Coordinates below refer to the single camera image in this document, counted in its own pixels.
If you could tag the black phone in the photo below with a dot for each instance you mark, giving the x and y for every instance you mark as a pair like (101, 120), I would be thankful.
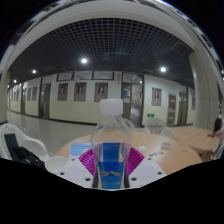
(211, 135)

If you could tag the clear plastic water bottle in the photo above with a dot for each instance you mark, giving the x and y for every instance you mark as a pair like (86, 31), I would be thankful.
(110, 133)

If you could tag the small printed card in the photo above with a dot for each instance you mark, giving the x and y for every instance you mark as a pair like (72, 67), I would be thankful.
(165, 145)

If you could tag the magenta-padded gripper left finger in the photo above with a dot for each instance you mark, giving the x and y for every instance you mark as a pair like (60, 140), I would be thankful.
(75, 173)

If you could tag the green lit exit sign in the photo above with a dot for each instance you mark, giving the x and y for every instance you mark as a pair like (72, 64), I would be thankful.
(150, 115)

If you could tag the small white paper scrap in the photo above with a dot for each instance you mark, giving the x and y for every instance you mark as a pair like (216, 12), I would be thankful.
(142, 147)

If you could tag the person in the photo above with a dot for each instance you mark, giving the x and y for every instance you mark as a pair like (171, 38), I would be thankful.
(218, 125)

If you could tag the black bag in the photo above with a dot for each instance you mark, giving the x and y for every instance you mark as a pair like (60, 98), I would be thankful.
(23, 155)

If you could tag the round ceiling lights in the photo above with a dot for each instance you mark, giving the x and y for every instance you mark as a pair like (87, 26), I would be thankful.
(84, 60)

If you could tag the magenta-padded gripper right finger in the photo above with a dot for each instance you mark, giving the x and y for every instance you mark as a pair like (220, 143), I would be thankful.
(146, 173)

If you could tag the framed wall portraits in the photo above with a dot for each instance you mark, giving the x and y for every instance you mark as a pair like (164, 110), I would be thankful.
(100, 91)

